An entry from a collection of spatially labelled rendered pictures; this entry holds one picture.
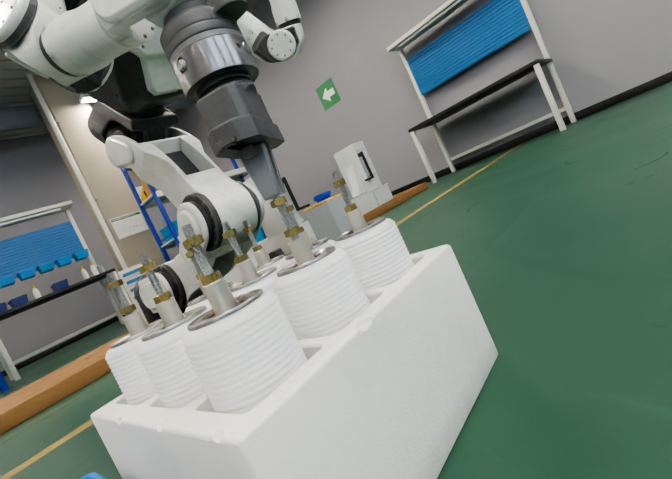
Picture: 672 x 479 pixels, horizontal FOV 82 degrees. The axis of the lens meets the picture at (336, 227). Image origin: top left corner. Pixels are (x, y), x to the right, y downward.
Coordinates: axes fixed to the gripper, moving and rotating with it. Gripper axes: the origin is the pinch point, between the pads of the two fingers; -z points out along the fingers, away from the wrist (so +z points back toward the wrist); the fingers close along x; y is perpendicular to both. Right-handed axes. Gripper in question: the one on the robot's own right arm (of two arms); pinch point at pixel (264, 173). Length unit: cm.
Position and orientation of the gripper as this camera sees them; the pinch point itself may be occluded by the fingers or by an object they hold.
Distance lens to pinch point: 46.2
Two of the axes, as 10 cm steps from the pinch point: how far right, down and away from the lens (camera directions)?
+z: -4.2, -9.1, -0.6
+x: 1.7, -1.4, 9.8
